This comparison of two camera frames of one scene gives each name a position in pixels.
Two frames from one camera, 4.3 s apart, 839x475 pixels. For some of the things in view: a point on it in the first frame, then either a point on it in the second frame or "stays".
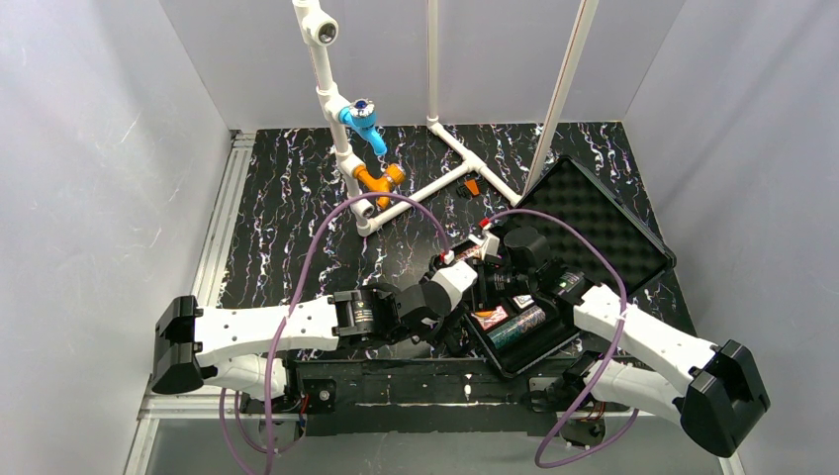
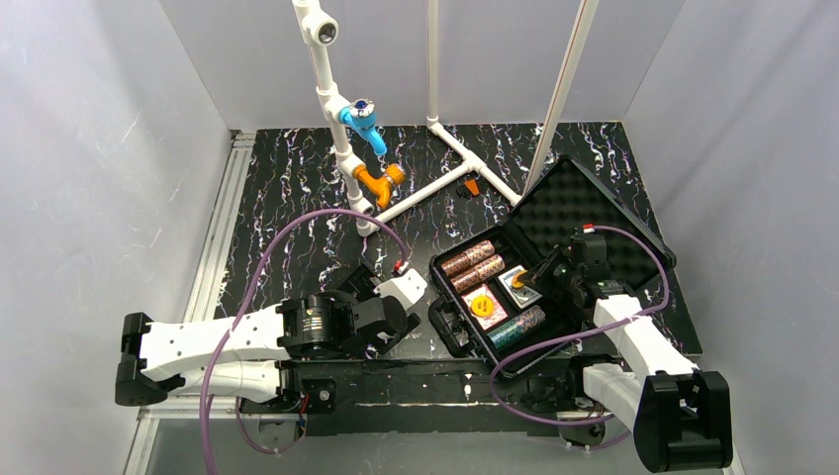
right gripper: x=497 y=282 → x=559 y=263
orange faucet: x=394 y=174 stays
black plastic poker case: x=599 y=245 stays
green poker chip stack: x=525 y=324 stays
